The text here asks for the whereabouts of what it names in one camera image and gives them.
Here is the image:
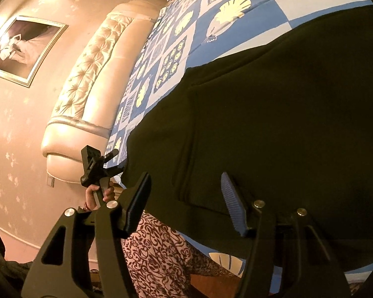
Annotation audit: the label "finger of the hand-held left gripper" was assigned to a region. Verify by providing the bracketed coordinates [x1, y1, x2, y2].
[103, 149, 119, 163]
[104, 165, 125, 179]

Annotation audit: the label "dark cloth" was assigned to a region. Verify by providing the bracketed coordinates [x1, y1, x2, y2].
[0, 225, 35, 289]

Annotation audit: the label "person's left hand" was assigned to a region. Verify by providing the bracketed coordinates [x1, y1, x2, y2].
[85, 182, 115, 208]

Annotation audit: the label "cream tufted headboard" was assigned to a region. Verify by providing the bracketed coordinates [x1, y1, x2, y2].
[41, 2, 162, 182]

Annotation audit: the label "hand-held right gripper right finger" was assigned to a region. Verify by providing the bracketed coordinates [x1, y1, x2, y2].
[221, 172, 352, 298]

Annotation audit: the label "blue patterned bed sheet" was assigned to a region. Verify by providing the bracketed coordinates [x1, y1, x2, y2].
[106, 0, 373, 286]

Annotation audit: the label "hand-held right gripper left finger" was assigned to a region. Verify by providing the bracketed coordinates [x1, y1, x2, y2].
[20, 171, 152, 298]

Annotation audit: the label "black pants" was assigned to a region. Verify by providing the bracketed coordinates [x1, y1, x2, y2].
[124, 4, 373, 270]

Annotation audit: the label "person's patterned clothing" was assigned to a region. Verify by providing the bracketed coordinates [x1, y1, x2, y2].
[121, 211, 243, 298]

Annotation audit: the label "framed wall picture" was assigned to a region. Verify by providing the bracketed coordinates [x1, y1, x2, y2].
[0, 15, 69, 88]

